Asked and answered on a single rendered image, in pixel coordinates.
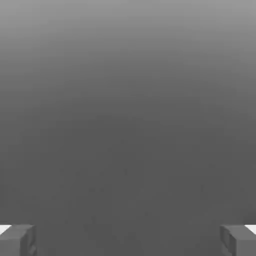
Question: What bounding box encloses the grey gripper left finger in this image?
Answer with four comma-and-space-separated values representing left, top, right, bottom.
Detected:
0, 223, 38, 256

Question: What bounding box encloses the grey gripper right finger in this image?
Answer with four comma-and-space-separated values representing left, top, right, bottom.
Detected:
219, 223, 256, 256

